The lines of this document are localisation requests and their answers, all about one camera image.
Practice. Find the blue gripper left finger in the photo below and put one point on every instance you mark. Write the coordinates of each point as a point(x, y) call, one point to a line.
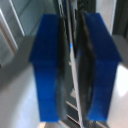
point(46, 66)

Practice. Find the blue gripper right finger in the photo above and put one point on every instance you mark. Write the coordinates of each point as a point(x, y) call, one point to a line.
point(101, 66)

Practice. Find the metal oven tray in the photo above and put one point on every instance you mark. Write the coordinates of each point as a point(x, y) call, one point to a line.
point(72, 53)

